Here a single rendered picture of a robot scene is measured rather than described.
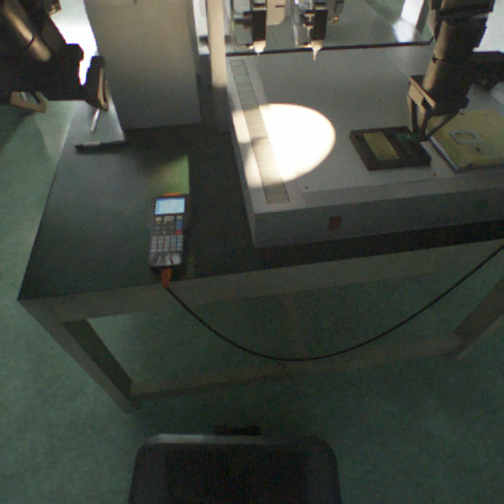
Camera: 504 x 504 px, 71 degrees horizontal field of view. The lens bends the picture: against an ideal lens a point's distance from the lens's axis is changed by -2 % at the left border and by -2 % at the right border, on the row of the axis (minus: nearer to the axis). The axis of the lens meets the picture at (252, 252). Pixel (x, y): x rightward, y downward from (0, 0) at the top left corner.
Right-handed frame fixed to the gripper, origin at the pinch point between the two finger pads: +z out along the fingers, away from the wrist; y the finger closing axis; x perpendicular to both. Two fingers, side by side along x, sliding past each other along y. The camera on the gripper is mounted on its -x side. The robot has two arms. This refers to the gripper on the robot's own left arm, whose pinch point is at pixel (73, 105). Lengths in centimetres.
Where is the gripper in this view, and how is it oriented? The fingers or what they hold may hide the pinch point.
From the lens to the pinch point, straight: 63.3
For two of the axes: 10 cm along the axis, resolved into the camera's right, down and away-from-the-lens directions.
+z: 0.1, 1.6, 9.9
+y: -10.0, -0.1, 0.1
